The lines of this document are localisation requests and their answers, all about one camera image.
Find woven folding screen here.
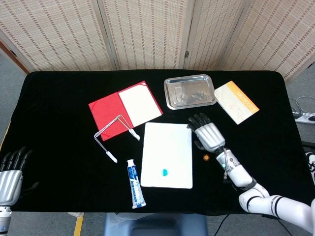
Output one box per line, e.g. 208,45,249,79
0,0,315,82

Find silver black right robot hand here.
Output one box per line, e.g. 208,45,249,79
186,113,226,151

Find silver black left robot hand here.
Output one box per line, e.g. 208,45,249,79
0,146,40,207

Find yellow and white booklet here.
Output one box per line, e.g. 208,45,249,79
214,80,260,125

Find stainless steel tray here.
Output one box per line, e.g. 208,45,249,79
163,74,218,110

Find white magnetic board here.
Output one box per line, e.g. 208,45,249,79
140,122,193,189

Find black tablecloth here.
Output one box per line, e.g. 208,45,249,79
0,69,311,217

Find white blue toothpaste tube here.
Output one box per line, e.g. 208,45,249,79
126,159,147,209

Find white power strip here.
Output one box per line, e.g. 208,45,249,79
295,113,315,124

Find open red folder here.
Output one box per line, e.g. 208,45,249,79
88,81,164,142

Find white black patterned object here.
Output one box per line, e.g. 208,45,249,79
305,151,315,185

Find grey floor cables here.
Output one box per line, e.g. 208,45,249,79
289,95,315,116

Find white wire book stand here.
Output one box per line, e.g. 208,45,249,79
94,115,141,164

